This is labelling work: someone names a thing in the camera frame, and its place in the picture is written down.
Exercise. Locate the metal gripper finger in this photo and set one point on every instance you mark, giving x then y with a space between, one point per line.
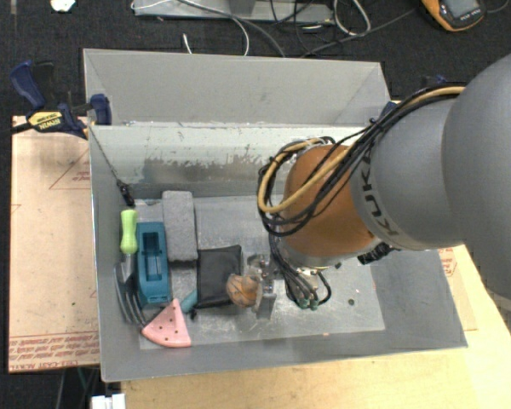
266 306
260 266

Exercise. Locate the brown round toy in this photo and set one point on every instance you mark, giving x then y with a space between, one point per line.
240 290

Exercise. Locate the black cloth pouch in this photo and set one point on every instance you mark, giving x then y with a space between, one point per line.
215 275

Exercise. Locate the small teal cylinder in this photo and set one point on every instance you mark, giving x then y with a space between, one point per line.
189 301

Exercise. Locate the grey sponge block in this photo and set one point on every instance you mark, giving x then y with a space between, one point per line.
179 228

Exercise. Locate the pink wedge sponge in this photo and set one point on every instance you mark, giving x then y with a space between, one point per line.
168 328

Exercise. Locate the teal blue plastic box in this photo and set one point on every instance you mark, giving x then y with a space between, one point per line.
147 288

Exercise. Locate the small black stick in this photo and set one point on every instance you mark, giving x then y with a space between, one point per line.
126 194

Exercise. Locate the grey metal bin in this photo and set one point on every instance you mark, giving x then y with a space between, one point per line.
238 100

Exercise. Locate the brown cardboard board, red print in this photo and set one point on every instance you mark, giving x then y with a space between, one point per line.
51 249

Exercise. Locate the black cylinder on white bracket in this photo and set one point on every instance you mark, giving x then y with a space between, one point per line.
374 254

